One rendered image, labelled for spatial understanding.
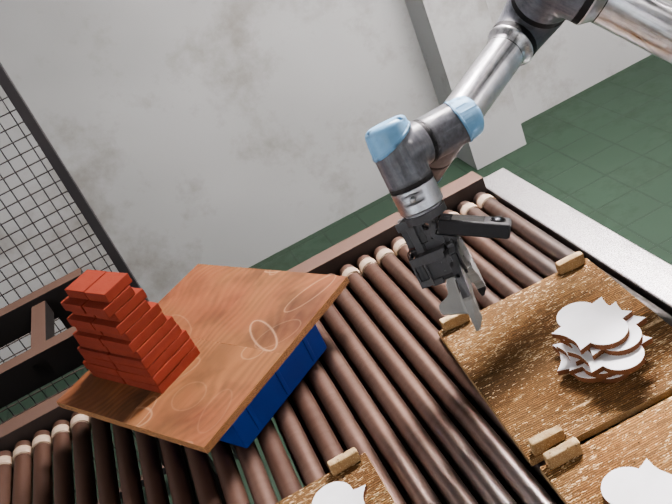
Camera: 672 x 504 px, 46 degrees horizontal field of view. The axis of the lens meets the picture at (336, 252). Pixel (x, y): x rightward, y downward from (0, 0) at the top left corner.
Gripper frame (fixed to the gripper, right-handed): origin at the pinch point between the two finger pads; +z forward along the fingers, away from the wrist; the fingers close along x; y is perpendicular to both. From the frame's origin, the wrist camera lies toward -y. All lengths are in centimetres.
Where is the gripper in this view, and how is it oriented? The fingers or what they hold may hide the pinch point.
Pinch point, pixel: (485, 311)
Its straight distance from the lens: 133.8
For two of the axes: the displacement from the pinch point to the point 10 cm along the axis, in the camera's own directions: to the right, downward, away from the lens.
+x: -2.2, 3.2, -9.2
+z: 4.4, 8.7, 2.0
